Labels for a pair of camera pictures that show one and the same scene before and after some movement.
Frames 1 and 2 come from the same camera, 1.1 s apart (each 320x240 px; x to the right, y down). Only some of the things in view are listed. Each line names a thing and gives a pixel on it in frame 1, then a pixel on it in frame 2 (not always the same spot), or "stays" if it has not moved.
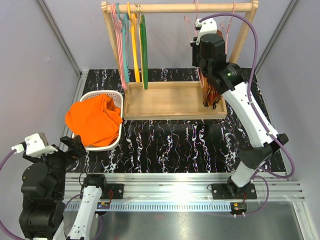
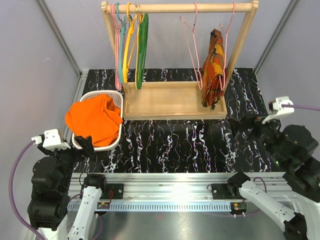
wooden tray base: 169,100 stays
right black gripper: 195,49 → 251,120
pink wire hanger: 226,31 stays
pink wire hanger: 185,16 → 200,87
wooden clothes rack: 172,100 stays
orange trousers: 96,120 stays
